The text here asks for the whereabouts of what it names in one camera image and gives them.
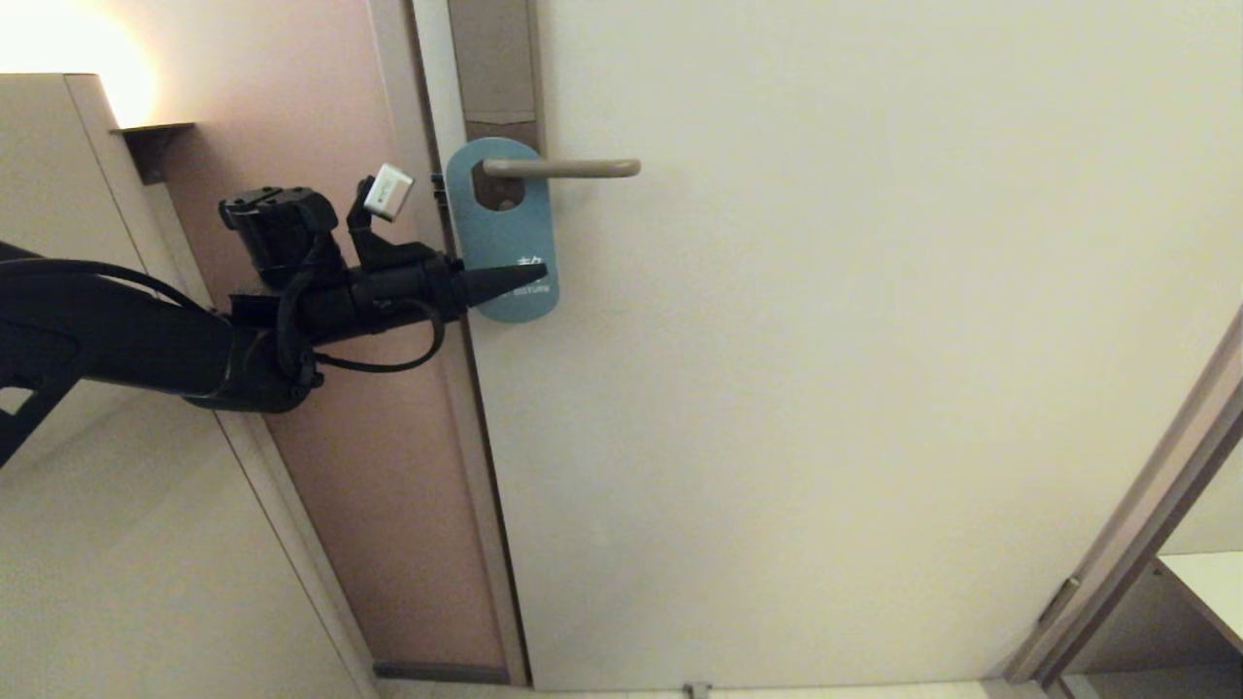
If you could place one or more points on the beige cabinet panel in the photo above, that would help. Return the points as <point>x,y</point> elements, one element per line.
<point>97,582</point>

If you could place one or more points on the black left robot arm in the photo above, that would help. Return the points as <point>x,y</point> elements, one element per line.
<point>117,340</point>

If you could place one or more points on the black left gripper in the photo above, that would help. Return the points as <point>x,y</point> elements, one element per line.
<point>398,296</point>

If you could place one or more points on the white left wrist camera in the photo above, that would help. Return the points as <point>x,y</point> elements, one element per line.
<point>388,191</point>

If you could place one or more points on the black left camera bracket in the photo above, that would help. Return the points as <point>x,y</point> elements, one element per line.
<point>384,250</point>

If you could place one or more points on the blue do-not-disturb door hanger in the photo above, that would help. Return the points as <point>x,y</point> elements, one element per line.
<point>500,233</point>

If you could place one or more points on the dark wall lamp bracket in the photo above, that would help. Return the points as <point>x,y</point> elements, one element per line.
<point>151,144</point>

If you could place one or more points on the cream door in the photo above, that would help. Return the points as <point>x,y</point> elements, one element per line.
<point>825,388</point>

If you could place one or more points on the pale wardrobe shelf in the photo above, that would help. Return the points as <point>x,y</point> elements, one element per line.
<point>1214,582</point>

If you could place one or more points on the brown door lock plate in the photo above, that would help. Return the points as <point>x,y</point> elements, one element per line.
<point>493,68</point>

